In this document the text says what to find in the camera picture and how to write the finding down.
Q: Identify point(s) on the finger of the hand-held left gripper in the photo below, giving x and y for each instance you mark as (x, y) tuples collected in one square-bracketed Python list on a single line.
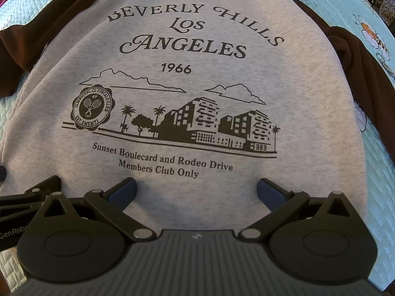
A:
[(2, 174), (40, 185)]

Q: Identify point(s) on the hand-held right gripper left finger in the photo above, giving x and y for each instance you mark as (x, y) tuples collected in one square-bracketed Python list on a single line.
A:
[(125, 191)]

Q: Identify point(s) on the grey sweatshirt with brown sleeves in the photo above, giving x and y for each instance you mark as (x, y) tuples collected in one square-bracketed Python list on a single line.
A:
[(197, 83)]

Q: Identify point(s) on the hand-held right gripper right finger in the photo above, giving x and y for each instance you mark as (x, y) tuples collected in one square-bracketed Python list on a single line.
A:
[(271, 192)]

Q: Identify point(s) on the patterned cloth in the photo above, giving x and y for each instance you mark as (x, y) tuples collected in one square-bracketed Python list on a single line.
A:
[(385, 9)]

